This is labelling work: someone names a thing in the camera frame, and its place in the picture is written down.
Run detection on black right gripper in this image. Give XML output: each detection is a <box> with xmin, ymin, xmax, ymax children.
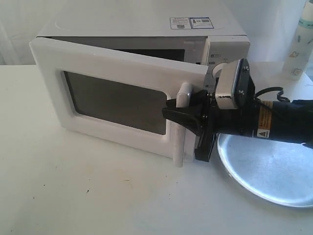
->
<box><xmin>162</xmin><ymin>90</ymin><xmax>256</xmax><ymax>162</ymax></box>

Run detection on white microwave door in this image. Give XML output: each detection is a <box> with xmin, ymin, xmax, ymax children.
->
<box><xmin>30</xmin><ymin>37</ymin><xmax>208</xmax><ymax>167</ymax></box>

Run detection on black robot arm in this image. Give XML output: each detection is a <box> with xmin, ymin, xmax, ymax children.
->
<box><xmin>162</xmin><ymin>87</ymin><xmax>313</xmax><ymax>162</ymax></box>

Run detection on white microwave oven body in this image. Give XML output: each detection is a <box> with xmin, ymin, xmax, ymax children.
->
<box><xmin>36</xmin><ymin>7</ymin><xmax>250</xmax><ymax>83</ymax></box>

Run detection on upper white control knob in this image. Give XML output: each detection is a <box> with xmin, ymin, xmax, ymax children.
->
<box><xmin>212</xmin><ymin>63</ymin><xmax>227</xmax><ymax>78</ymax></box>

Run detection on round steel tray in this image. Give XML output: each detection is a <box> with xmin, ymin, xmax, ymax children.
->
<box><xmin>217</xmin><ymin>134</ymin><xmax>313</xmax><ymax>208</ymax></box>

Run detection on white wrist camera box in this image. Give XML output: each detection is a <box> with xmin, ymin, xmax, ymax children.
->
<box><xmin>215</xmin><ymin>59</ymin><xmax>255</xmax><ymax>110</ymax></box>

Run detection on black camera cable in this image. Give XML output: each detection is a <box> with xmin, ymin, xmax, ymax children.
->
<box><xmin>254</xmin><ymin>87</ymin><xmax>291</xmax><ymax>102</ymax></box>

